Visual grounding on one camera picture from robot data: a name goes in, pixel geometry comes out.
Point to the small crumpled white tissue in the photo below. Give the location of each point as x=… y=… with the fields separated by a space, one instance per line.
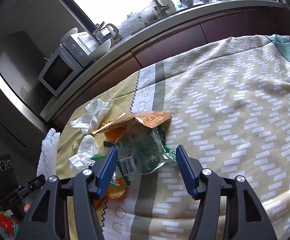
x=83 y=159

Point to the clear green snack wrapper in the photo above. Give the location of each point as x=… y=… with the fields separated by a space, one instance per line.
x=141 y=151

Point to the red snack package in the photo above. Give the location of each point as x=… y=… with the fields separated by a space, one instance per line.
x=9 y=227

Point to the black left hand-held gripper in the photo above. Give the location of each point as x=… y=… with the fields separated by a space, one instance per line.
x=16 y=198

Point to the white soap dispenser bottle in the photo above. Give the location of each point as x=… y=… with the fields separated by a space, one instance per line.
x=168 y=5

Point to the white bubble wrap sheet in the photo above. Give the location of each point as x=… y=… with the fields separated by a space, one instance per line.
x=47 y=159

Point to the white microwave oven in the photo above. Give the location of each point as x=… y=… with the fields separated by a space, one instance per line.
x=67 y=61

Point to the black gauge device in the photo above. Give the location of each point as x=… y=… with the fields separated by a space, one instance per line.
x=8 y=181

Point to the white bowl on counter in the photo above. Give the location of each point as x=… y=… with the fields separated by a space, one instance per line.
x=100 y=51

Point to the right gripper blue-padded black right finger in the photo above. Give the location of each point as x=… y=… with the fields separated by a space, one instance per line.
x=245 y=216

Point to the orange peel piece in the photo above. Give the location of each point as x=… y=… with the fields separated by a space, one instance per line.
x=114 y=134

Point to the white electric kettle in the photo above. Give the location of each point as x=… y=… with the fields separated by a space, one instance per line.
x=104 y=32

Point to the brown torn paper bag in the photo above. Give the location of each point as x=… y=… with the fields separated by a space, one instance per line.
x=149 y=119

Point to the kitchen counter with cabinets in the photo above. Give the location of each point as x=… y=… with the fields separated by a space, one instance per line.
x=170 y=36

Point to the patterned beige tablecloth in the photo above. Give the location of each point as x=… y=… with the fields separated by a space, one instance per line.
x=230 y=107

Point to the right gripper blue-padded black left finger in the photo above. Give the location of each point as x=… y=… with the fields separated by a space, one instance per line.
x=47 y=217

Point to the clear plastic bag on counter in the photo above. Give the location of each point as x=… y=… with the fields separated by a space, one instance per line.
x=135 y=22

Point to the stainless steel refrigerator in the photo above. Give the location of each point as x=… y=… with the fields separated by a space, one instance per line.
x=22 y=95

